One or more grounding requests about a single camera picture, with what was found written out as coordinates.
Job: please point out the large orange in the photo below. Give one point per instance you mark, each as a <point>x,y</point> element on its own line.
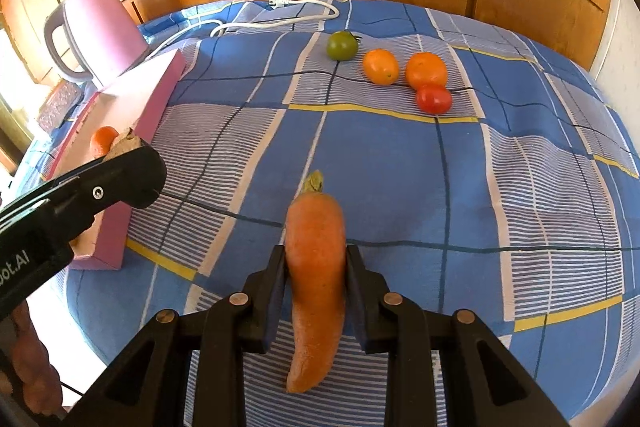
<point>102,138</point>

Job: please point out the deep orange mandarin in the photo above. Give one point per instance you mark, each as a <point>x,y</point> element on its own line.
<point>426,69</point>

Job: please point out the orange carrot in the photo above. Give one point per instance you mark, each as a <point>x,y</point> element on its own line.
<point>315,257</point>

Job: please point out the green tomato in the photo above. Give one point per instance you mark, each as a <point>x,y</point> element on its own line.
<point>342,46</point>

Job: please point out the red tomato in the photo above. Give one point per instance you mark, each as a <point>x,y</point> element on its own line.
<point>434,100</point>

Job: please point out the pink shallow tray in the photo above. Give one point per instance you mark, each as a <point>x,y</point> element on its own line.
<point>150,107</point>

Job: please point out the pink electric kettle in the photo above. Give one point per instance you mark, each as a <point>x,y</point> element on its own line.
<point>105,32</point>

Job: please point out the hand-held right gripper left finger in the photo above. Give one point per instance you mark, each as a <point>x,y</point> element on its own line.
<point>270,299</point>

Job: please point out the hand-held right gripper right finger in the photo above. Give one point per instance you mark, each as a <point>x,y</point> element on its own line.
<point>356,307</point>

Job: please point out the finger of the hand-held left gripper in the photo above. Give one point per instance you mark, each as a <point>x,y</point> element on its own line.
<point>130,179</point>

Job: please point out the person's left hand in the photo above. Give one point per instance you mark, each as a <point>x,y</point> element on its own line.
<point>35,367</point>

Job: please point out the yellowish small orange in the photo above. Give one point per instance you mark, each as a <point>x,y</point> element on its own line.
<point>381,67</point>

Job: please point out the blue plaid bedsheet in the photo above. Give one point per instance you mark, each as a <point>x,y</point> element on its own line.
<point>400,182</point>

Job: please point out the window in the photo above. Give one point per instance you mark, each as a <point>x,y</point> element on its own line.
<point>12,67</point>

